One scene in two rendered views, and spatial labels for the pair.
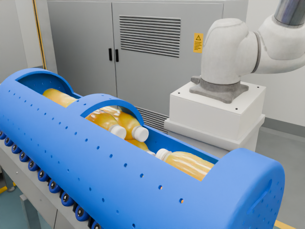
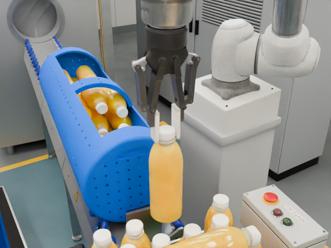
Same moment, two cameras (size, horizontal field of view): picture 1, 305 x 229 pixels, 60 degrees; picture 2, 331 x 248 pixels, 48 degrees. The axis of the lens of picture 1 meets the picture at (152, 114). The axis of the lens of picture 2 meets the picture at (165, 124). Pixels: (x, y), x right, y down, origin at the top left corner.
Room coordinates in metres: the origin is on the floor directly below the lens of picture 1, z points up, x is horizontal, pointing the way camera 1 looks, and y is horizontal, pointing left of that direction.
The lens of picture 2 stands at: (-0.43, -0.55, 1.73)
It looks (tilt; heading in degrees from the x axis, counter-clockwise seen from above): 28 degrees down; 21
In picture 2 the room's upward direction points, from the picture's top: straight up
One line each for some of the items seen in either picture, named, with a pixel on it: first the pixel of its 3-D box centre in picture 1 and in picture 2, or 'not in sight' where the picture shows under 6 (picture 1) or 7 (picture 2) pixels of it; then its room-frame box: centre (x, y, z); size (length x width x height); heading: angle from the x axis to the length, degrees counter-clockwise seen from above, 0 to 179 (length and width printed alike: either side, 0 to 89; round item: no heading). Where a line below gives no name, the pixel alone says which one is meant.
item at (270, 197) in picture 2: not in sight; (270, 197); (0.37, -0.52, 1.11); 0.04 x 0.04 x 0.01
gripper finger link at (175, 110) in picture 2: not in sight; (175, 121); (0.21, -0.32, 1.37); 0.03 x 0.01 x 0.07; 44
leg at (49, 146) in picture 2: not in sight; (46, 124); (1.66, 1.28, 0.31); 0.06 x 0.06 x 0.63; 45
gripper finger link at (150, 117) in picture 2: not in sight; (146, 114); (0.17, -0.28, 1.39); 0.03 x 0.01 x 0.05; 134
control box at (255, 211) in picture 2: not in sight; (280, 226); (0.34, -0.56, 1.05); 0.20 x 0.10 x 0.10; 45
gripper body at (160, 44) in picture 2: not in sight; (166, 48); (0.20, -0.31, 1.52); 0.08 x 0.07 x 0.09; 134
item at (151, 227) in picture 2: not in sight; (143, 224); (0.28, -0.21, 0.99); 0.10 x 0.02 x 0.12; 135
